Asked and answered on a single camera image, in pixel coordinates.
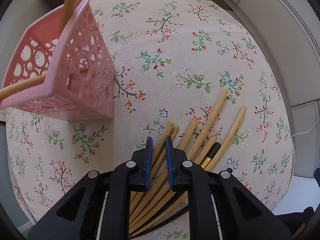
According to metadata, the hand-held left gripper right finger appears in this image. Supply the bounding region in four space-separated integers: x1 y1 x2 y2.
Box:
165 136 292 240

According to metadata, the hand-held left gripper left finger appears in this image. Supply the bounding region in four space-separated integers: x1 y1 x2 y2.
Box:
27 136 153 240

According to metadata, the black chopstick with gold band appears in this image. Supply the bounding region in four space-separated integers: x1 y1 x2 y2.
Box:
200 142 221 170

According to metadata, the bunch of bamboo chopsticks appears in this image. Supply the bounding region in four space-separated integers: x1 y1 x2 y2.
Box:
129 89 248 234

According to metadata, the pink perforated plastic basket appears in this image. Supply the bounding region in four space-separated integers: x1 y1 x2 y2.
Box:
0 0 115 122

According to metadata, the long bamboo chopstick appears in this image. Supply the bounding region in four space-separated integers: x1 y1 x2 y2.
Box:
59 0 85 37
0 67 90 101

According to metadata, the floral tablecloth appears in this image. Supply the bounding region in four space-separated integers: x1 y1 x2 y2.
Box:
5 0 294 240

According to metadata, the dark cloth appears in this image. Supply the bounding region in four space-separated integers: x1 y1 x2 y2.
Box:
274 206 315 240

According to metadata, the white cable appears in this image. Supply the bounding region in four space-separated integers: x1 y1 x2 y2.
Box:
291 124 320 137

